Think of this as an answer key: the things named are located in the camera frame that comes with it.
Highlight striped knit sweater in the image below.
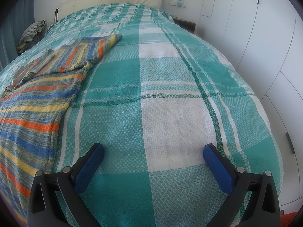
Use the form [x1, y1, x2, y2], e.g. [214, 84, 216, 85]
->
[1, 34, 122, 226]

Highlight white wardrobe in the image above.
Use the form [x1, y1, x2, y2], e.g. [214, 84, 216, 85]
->
[197, 0, 302, 212]

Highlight dark nightstand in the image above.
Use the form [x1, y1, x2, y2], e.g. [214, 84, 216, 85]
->
[172, 16, 196, 34]

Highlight pile of folded clothes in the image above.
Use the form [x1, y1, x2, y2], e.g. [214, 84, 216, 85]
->
[16, 19, 47, 54]

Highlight wall outlet plate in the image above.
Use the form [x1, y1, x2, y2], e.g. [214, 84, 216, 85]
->
[169, 0, 187, 8]

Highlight teal plaid bedspread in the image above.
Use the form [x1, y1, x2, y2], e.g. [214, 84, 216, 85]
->
[1, 3, 283, 226]

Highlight blue curtain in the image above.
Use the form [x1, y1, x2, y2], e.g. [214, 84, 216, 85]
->
[1, 0, 34, 69]

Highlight orange fleece garment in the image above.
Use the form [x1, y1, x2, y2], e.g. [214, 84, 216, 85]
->
[280, 212, 297, 227]

